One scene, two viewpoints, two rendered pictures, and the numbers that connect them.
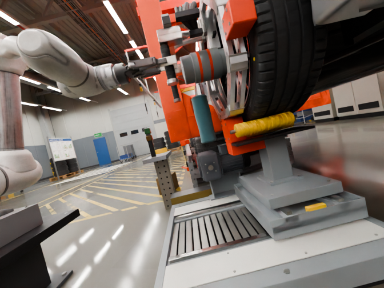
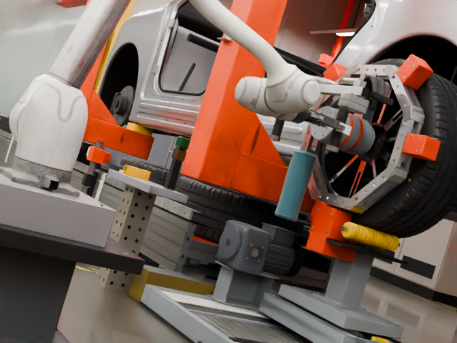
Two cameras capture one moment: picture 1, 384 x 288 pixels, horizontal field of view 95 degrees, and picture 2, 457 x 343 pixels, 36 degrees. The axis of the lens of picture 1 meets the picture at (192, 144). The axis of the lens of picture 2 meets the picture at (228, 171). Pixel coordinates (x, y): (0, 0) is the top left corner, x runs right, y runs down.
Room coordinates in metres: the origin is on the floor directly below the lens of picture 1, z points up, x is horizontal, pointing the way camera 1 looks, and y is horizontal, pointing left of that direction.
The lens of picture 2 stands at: (-1.14, 1.46, 0.56)
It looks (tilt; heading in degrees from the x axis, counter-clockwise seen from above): 1 degrees up; 329
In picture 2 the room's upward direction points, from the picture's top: 17 degrees clockwise
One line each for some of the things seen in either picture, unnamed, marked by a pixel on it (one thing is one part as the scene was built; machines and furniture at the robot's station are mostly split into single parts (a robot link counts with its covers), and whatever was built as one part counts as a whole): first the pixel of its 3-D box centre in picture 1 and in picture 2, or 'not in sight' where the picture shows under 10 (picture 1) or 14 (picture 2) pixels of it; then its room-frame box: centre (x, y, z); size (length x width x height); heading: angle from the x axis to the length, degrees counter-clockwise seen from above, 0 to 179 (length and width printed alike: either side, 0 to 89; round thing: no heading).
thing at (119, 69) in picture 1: (128, 72); (303, 113); (0.69, 0.17, 0.83); 0.09 x 0.08 x 0.07; 91
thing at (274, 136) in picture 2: (174, 88); (280, 120); (1.04, 0.02, 0.83); 0.04 x 0.04 x 0.16
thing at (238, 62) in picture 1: (218, 63); (356, 136); (0.87, -0.21, 0.85); 0.54 x 0.07 x 0.54; 1
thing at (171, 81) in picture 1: (168, 64); (338, 128); (0.70, 0.02, 0.83); 0.04 x 0.04 x 0.16
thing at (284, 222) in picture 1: (282, 196); (333, 328); (0.88, -0.38, 0.13); 0.50 x 0.36 x 0.10; 1
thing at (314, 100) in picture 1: (305, 100); not in sight; (3.36, -2.29, 0.69); 0.52 x 0.17 x 0.35; 91
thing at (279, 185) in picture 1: (274, 159); (347, 280); (0.88, -0.38, 0.32); 0.40 x 0.30 x 0.28; 1
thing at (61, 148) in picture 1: (65, 156); not in sight; (8.22, 5.87, 0.97); 1.50 x 0.50 x 1.95; 179
